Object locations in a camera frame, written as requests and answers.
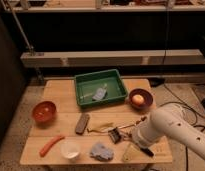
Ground orange carrot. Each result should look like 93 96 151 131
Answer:
39 135 65 157

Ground yellow apple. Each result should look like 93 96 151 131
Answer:
132 95 144 105

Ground dark red bowl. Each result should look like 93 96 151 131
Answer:
129 88 153 110

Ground black binder clip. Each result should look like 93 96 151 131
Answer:
108 128 121 144

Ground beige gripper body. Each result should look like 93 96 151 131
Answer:
122 143 141 162

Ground black floor cables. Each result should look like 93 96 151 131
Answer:
157 83 205 171

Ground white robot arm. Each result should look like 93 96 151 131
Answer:
130 104 205 160

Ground grey spatula in tray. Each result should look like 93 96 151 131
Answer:
92 84 107 101

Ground green plastic tray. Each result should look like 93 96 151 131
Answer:
74 69 128 108

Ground grey metal shelf beam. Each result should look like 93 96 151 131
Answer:
21 49 205 68

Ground wooden table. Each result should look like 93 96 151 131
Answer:
19 78 174 167

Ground blue crumpled cloth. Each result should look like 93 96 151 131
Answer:
89 142 114 161

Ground orange red bowl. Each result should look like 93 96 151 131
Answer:
32 101 57 124

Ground brown grape bunch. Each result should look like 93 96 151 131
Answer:
140 116 147 121

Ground grey brown sponge block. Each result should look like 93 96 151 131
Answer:
75 113 90 135

